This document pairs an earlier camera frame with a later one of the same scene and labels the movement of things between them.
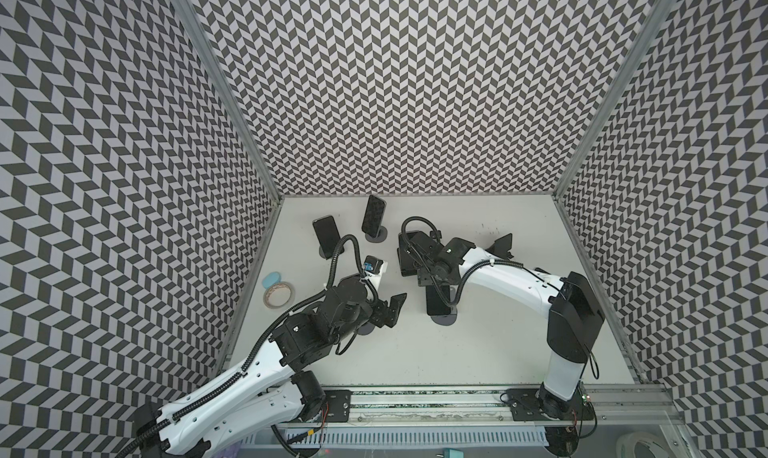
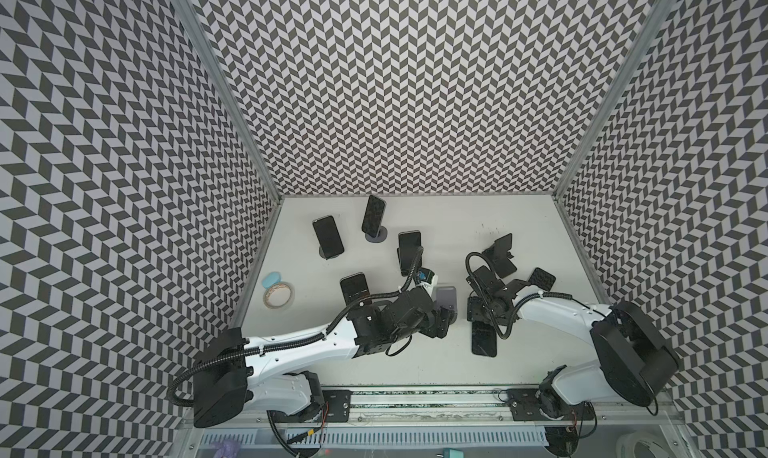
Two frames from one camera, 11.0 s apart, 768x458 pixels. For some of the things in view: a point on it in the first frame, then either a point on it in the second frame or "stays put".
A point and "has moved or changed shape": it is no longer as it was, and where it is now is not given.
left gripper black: x=390 y=319 to x=438 y=323
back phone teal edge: x=373 y=216 stays put
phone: x=435 y=304 has moved or changed shape
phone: x=327 y=233 stays put
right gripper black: x=417 y=265 to x=491 y=279
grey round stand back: x=381 y=236 stays put
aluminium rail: x=491 y=406 stays put
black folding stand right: x=502 y=246 stays put
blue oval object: x=270 y=279 stays put
